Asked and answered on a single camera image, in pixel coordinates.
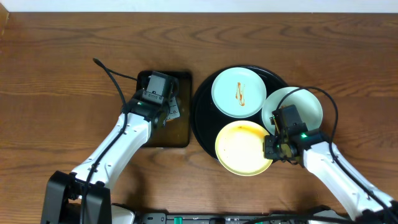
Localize yellow plate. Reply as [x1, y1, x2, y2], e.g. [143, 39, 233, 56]
[215, 120, 273, 176]

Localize pale green plate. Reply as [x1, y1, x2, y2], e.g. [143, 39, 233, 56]
[262, 86, 323, 134]

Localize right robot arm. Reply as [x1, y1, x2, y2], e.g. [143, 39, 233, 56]
[264, 121, 397, 223]

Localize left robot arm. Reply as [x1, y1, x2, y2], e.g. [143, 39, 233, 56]
[40, 98, 179, 223]

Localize black rectangular water tray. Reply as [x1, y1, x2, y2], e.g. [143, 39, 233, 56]
[142, 70, 192, 148]

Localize round black serving tray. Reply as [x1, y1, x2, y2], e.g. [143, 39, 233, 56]
[190, 65, 288, 159]

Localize light blue plate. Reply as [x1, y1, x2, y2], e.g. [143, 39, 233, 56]
[211, 67, 267, 118]

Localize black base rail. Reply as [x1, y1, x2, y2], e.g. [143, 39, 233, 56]
[133, 210, 344, 224]

